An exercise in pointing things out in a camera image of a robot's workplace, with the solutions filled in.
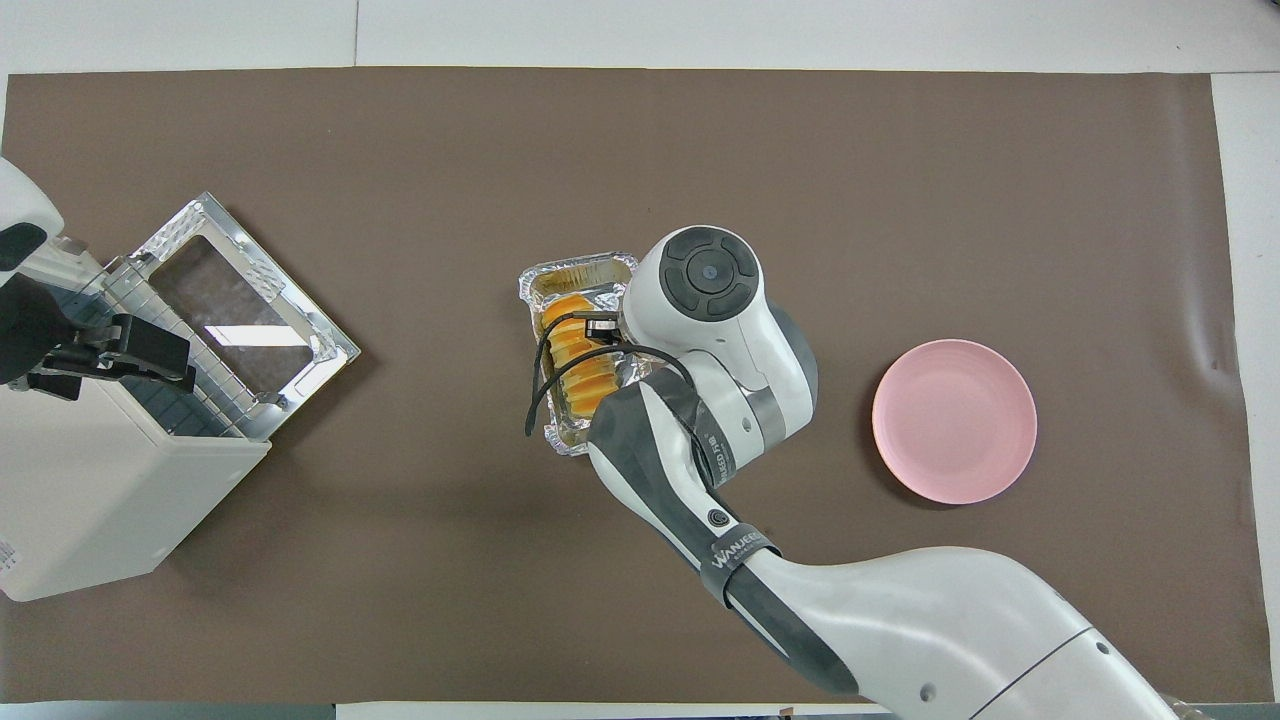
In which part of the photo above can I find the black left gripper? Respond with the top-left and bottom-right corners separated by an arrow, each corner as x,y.
0,275 -> 198,402

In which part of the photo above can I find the metal wire oven rack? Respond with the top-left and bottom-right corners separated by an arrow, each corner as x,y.
100,255 -> 276,441

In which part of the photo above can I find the white toaster oven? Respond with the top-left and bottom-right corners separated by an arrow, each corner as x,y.
0,235 -> 273,603

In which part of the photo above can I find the glass oven door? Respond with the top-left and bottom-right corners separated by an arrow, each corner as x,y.
128,192 -> 361,441

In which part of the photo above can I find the pink round plate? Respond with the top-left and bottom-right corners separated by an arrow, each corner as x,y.
872,338 -> 1039,506

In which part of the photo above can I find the brown table mat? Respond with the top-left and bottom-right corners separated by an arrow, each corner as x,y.
0,67 -> 1273,704

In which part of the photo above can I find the sliced orange glazed bread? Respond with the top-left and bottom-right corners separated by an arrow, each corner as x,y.
540,293 -> 613,419

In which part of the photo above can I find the aluminium foil tray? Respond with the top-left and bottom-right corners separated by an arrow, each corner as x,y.
518,252 -> 646,458

